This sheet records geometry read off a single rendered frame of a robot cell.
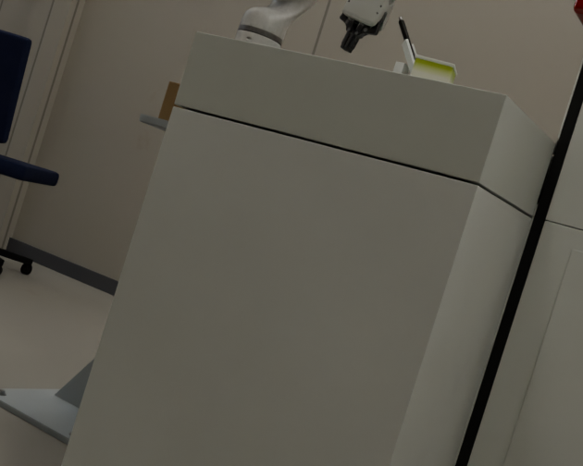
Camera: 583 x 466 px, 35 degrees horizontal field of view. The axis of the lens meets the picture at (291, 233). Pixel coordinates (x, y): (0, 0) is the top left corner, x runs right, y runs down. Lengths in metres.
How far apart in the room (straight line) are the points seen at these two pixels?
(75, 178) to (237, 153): 3.78
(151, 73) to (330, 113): 3.66
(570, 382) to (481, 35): 2.71
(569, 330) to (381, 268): 0.42
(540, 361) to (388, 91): 0.58
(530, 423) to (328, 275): 0.49
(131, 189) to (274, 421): 3.62
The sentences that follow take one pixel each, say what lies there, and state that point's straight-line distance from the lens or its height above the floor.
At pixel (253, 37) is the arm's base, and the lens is 2.37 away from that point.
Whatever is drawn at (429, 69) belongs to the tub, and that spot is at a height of 1.01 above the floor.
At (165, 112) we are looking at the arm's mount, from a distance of 2.34.
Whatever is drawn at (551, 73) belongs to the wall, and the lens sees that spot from 4.11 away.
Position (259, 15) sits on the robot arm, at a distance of 2.38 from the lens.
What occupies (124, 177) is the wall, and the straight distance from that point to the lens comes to 5.16.
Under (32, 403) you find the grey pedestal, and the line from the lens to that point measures 2.54.
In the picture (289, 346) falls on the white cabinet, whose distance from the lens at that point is 1.57.
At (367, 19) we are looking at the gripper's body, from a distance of 2.18.
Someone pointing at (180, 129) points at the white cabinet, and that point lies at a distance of 1.76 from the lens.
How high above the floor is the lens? 0.68
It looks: 1 degrees down
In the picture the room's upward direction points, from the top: 17 degrees clockwise
